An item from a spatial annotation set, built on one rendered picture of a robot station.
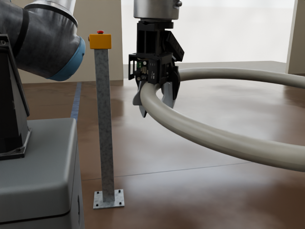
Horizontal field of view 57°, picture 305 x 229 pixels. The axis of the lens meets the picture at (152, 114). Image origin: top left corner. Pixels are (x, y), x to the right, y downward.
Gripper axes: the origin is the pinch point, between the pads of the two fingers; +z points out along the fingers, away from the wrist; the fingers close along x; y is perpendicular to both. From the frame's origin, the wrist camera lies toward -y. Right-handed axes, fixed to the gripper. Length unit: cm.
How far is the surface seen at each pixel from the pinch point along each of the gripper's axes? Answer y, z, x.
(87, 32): -474, 22, -357
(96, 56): -80, 3, -69
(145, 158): -149, 101, -68
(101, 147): -77, 59, -66
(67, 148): 12.4, 7.0, -15.5
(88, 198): -76, 99, -78
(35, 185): 26.9, 6.3, -10.3
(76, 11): -463, -21, -377
